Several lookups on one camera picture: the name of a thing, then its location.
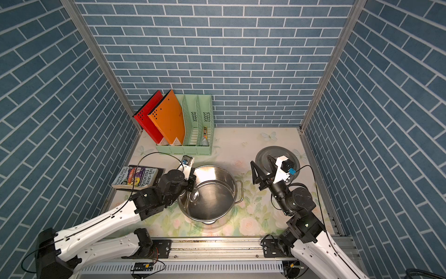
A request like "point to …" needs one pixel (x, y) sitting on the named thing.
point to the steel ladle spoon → (193, 195)
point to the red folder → (142, 113)
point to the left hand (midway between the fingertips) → (199, 170)
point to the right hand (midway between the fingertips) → (262, 161)
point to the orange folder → (168, 117)
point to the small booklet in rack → (205, 142)
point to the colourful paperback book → (146, 178)
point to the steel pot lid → (262, 165)
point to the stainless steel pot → (219, 192)
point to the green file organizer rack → (199, 118)
